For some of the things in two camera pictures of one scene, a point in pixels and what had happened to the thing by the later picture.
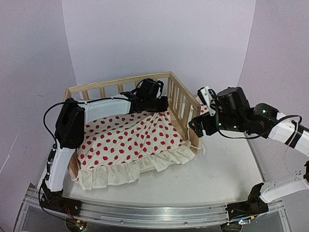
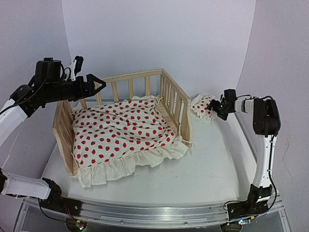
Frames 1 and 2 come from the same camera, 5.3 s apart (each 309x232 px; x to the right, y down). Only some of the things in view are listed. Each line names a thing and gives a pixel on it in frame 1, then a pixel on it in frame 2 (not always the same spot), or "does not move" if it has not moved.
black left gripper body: x=152 y=106 to x=77 y=93
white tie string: x=203 y=147 to x=193 y=140
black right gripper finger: x=196 y=125 to x=216 y=105
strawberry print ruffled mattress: x=116 y=147 does not move
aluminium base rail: x=148 y=216 does not move
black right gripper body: x=211 y=129 to x=223 y=113
